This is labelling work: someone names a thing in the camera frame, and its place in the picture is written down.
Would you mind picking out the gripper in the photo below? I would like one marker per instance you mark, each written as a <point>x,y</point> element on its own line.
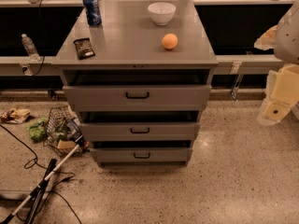
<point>288,39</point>

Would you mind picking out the blue pepsi can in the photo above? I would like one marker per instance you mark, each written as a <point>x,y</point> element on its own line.
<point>92,12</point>

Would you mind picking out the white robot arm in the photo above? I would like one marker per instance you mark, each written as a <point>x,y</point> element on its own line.
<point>283,38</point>

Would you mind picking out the white ceramic bowl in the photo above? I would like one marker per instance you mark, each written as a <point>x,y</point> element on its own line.
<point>161,13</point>

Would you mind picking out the orange fruit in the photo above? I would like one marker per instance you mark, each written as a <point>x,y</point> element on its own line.
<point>170,41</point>

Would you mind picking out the grey drawer cabinet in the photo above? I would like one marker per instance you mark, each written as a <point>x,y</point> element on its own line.
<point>129,52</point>

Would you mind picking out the top grey drawer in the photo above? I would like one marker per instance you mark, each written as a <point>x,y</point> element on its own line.
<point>137,98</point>

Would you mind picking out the grey drawer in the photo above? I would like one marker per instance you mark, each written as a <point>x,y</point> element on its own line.
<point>139,131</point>
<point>137,98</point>
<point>123,155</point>

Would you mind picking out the bottom grey drawer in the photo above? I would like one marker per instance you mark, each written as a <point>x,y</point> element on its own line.
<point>123,155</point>

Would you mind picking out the middle grey drawer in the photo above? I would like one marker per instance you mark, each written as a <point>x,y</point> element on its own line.
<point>139,131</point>

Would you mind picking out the dark snack bag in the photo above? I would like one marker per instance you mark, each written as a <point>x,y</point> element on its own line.
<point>83,48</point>

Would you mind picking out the white black grabber stick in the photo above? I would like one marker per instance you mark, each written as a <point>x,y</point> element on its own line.
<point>43,184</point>

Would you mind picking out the green crumpled bag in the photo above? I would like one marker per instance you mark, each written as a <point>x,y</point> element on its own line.
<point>37,130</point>

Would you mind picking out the clear plastic water bottle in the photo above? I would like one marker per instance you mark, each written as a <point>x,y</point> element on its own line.
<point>30,48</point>

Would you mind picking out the crumpled tan bag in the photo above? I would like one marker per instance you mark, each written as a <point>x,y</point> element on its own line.
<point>15,115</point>

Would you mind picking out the wire basket with items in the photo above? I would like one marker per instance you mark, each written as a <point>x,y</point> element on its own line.
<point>63,133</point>

